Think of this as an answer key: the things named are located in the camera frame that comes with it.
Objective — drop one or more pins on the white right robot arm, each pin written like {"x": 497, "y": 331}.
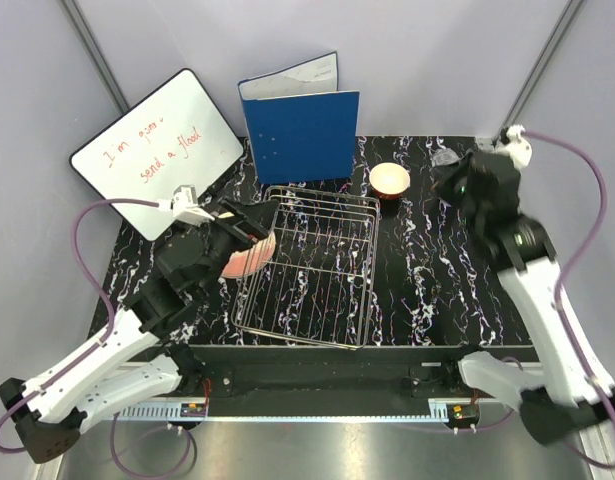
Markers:
{"x": 573, "y": 391}

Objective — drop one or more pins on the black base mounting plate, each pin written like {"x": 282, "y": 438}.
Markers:
{"x": 302, "y": 382}

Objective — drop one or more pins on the cream and pink plate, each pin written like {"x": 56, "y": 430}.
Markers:
{"x": 250, "y": 261}

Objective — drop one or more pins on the whiteboard with red writing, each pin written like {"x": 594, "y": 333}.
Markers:
{"x": 175, "y": 136}

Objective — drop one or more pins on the blue ring binder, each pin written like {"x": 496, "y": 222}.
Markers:
{"x": 301, "y": 126}

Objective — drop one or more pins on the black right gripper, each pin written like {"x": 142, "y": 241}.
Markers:
{"x": 443, "y": 177}

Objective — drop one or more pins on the clear glass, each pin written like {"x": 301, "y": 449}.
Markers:
{"x": 444, "y": 161}

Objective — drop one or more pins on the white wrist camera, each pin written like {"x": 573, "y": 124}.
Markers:
{"x": 185, "y": 208}
{"x": 512, "y": 143}

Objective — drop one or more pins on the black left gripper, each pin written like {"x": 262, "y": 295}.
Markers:
{"x": 251, "y": 223}

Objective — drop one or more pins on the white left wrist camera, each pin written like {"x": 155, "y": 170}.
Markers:
{"x": 185, "y": 208}

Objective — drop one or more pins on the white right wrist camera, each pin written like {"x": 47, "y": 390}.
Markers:
{"x": 512, "y": 143}

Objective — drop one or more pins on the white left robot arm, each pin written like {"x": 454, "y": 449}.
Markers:
{"x": 130, "y": 360}

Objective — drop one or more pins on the wire dish rack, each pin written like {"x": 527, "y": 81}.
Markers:
{"x": 318, "y": 287}

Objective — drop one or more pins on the red bowl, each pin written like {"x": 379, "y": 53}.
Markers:
{"x": 389, "y": 180}

